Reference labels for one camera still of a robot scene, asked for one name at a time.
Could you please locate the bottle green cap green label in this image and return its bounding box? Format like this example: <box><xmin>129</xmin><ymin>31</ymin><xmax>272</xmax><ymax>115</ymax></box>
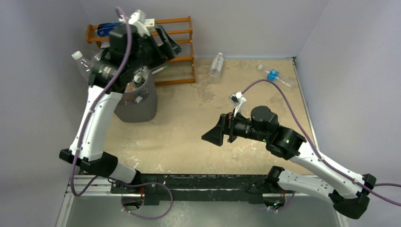
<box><xmin>91</xmin><ymin>51</ymin><xmax>110</xmax><ymax>65</ymax></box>

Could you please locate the wooden slatted shelf rack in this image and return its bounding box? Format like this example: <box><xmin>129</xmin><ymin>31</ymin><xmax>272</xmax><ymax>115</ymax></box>
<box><xmin>86</xmin><ymin>16</ymin><xmax>196</xmax><ymax>87</ymax></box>

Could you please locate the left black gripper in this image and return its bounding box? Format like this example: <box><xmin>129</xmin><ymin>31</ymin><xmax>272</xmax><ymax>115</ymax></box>
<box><xmin>128</xmin><ymin>26</ymin><xmax>183</xmax><ymax>72</ymax></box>

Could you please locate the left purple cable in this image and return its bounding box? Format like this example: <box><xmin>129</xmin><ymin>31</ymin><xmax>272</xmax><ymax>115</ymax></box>
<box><xmin>69</xmin><ymin>7</ymin><xmax>132</xmax><ymax>197</ymax></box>

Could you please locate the clear bottle green label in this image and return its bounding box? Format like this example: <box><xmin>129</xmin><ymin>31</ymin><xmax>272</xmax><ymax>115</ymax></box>
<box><xmin>71</xmin><ymin>51</ymin><xmax>92</xmax><ymax>82</ymax></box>

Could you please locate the amber tea bottle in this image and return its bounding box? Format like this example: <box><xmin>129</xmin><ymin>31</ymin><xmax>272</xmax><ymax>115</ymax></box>
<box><xmin>133</xmin><ymin>75</ymin><xmax>146</xmax><ymax>87</ymax></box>

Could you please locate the white and red box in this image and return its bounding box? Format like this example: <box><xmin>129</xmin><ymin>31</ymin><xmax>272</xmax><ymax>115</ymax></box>
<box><xmin>144</xmin><ymin>18</ymin><xmax>156</xmax><ymax>33</ymax></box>

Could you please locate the blue stapler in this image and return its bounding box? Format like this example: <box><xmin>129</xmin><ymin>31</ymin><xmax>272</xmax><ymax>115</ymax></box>
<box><xmin>96</xmin><ymin>22</ymin><xmax>121</xmax><ymax>37</ymax></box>

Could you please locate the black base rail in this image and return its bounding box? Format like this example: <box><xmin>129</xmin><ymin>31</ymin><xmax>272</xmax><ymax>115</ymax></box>
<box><xmin>111</xmin><ymin>174</ymin><xmax>292</xmax><ymax>209</ymax></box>

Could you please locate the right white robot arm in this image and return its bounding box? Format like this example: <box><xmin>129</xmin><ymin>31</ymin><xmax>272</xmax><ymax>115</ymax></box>
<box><xmin>201</xmin><ymin>106</ymin><xmax>376</xmax><ymax>219</ymax></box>

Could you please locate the clear bottle blue label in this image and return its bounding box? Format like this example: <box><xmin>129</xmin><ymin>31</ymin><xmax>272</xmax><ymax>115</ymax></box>
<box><xmin>257</xmin><ymin>64</ymin><xmax>293</xmax><ymax>90</ymax></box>

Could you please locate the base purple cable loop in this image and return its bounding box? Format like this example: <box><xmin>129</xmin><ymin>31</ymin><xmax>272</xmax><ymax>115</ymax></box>
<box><xmin>120</xmin><ymin>183</ymin><xmax>174</xmax><ymax>220</ymax></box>

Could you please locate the green and white marker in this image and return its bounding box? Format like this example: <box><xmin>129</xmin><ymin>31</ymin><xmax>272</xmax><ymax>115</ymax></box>
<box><xmin>152</xmin><ymin>65</ymin><xmax>168</xmax><ymax>74</ymax></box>

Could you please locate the grey mesh waste bin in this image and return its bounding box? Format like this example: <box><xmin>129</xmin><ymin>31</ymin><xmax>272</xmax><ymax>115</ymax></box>
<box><xmin>114</xmin><ymin>67</ymin><xmax>157</xmax><ymax>123</ymax></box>

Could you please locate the clear bottle white cap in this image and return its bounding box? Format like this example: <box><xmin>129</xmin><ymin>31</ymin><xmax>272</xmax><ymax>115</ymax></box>
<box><xmin>209</xmin><ymin>52</ymin><xmax>224</xmax><ymax>79</ymax></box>

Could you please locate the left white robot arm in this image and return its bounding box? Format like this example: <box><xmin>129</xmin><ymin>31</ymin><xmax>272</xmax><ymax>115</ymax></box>
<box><xmin>59</xmin><ymin>25</ymin><xmax>182</xmax><ymax>193</ymax></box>

